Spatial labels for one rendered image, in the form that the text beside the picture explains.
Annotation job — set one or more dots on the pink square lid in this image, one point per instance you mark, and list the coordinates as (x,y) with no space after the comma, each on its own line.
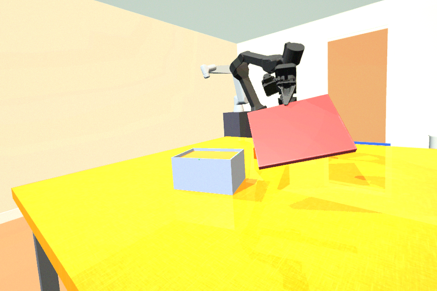
(303,130)

